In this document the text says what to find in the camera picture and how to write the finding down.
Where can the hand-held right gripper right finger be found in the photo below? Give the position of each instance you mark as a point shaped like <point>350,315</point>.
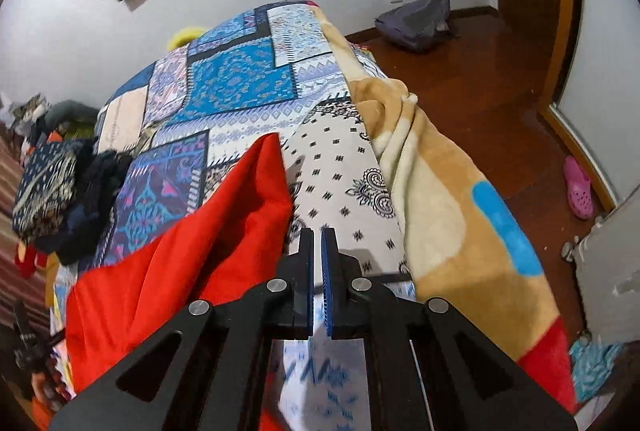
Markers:
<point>328,291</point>

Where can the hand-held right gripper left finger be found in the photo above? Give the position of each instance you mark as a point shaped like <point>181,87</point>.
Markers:
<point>295,283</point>

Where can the red zip jacket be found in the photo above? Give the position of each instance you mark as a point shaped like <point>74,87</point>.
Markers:
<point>175,261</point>

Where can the striped brown curtain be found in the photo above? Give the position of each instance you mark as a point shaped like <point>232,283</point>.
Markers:
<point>10,271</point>

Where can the beige fleece blanket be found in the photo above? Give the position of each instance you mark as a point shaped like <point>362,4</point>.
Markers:
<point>440,211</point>

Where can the dark folded garment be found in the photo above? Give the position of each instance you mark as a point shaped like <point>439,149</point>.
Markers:
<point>100,191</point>

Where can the blue patchwork bedsheet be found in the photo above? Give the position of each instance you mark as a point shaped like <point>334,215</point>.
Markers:
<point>240,76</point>

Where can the pink slipper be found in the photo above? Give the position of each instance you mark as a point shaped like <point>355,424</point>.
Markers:
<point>577,191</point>

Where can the light blue patterned cloth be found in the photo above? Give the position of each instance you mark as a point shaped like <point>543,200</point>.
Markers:
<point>592,366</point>

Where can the grey backpack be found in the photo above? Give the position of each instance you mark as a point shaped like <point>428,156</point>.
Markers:
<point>415,23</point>

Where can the white sticker-covered cabinet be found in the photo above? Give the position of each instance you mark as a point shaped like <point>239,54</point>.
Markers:
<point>610,271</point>

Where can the white sliding wardrobe door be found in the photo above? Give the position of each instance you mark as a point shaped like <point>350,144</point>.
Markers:
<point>610,61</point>

